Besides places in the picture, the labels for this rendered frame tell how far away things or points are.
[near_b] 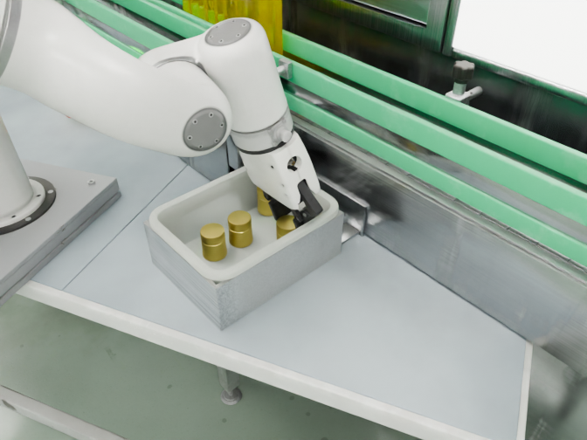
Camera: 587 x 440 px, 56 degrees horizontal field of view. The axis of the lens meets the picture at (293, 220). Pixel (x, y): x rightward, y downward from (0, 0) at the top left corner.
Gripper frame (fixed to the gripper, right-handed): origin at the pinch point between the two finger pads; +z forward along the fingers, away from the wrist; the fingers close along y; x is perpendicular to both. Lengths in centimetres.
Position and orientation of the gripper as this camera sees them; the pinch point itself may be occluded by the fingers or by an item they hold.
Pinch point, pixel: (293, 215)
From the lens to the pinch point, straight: 76.4
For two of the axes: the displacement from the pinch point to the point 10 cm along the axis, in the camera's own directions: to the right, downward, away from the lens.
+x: -7.3, 6.1, -3.1
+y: -6.4, -4.5, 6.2
